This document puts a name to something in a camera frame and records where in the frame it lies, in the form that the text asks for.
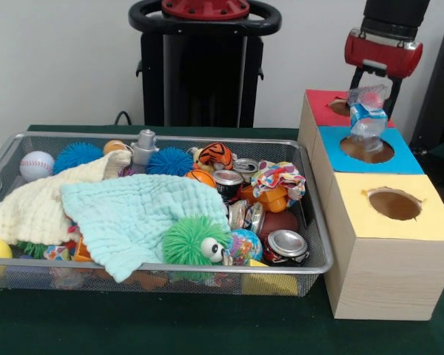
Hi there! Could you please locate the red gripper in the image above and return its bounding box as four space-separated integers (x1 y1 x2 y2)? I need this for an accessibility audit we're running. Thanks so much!
343 29 424 119

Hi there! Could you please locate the crushed clear plastic bottle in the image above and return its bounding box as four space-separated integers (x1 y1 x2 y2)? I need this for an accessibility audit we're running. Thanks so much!
346 84 389 155

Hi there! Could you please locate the shallow mesh bin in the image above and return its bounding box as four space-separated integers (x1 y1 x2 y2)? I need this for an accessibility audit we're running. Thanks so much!
0 131 334 297

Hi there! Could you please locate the wooden box with three holes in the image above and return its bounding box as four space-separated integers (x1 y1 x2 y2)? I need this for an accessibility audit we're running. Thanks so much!
297 89 444 321

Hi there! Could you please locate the black panel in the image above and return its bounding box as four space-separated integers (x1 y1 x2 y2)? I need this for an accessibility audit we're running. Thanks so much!
409 24 444 149

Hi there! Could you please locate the colourful patterned cloth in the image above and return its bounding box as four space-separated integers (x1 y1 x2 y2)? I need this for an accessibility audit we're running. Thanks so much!
251 160 306 203

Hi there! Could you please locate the orange tiger plush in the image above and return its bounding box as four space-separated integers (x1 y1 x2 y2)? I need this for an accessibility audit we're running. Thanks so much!
198 142 236 171

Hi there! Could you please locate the crushed can with silver end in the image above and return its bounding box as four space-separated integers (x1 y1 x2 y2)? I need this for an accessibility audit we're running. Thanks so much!
262 229 311 267

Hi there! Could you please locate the blue spiky ball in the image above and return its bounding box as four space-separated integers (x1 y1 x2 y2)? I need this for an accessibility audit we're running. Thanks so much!
53 141 104 175
147 146 196 177

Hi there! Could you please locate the green fuzzy ball with eyes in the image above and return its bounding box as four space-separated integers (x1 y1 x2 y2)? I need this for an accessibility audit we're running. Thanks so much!
161 216 232 266

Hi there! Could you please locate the mint green cloth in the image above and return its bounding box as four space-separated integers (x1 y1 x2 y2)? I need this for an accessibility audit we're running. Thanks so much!
60 172 230 284

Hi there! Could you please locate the white baseball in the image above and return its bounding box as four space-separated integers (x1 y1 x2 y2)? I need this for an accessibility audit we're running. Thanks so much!
19 150 56 183

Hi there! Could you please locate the cream cloth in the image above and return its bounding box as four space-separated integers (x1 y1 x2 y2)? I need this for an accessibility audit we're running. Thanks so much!
0 149 133 247

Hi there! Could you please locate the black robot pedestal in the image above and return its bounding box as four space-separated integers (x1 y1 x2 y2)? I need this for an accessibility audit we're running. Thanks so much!
128 0 283 129

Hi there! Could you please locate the black cable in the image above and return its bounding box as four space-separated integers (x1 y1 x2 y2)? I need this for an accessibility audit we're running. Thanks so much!
113 109 134 126

